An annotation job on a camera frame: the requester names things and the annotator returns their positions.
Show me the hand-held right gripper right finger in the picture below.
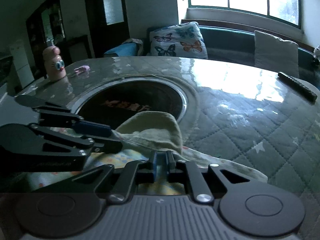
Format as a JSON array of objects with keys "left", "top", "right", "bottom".
[{"left": 165, "top": 151, "right": 251, "bottom": 203}]

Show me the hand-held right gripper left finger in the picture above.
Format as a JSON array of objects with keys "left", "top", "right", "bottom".
[{"left": 72, "top": 151, "right": 160, "bottom": 203}]

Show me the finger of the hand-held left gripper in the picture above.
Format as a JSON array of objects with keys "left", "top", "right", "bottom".
[
  {"left": 32, "top": 107, "right": 112, "bottom": 137},
  {"left": 28, "top": 123, "right": 123, "bottom": 155}
]

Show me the pale printed garment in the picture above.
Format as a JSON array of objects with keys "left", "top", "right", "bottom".
[{"left": 25, "top": 111, "right": 268, "bottom": 196}]

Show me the small pink toy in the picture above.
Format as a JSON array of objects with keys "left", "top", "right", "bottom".
[{"left": 74, "top": 65, "right": 90, "bottom": 75}]

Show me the pink cartoon face bottle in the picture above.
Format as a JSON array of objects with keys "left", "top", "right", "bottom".
[{"left": 42, "top": 46, "right": 67, "bottom": 81}]

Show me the grey quilted star table cover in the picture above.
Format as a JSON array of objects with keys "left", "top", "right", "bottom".
[{"left": 0, "top": 56, "right": 320, "bottom": 240}]

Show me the blue bolster cushion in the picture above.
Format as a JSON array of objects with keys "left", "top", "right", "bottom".
[{"left": 104, "top": 42, "right": 140, "bottom": 57}]

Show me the dark wooden side table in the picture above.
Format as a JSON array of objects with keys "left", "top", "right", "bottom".
[{"left": 59, "top": 35, "right": 93, "bottom": 61}]

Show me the crumpled beige cloth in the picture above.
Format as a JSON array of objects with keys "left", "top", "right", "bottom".
[{"left": 125, "top": 38, "right": 145, "bottom": 55}]

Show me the white cabinet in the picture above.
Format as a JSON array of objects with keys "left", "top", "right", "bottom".
[{"left": 9, "top": 41, "right": 34, "bottom": 88}]

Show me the dark door with frosted glass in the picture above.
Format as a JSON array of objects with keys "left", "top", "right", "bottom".
[{"left": 84, "top": 0, "right": 130, "bottom": 58}]

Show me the dark glass front cabinet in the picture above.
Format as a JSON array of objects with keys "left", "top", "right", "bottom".
[{"left": 26, "top": 0, "right": 67, "bottom": 55}]

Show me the butterfly print pillow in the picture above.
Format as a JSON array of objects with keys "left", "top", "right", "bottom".
[{"left": 149, "top": 22, "right": 208, "bottom": 60}]

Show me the teal sofa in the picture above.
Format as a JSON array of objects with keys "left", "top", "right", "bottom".
[{"left": 104, "top": 20, "right": 320, "bottom": 80}]

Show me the black remote control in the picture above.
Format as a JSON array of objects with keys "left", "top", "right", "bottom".
[{"left": 278, "top": 71, "right": 317, "bottom": 102}]

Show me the plain white pillow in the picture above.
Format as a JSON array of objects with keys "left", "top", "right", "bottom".
[{"left": 254, "top": 30, "right": 300, "bottom": 78}]

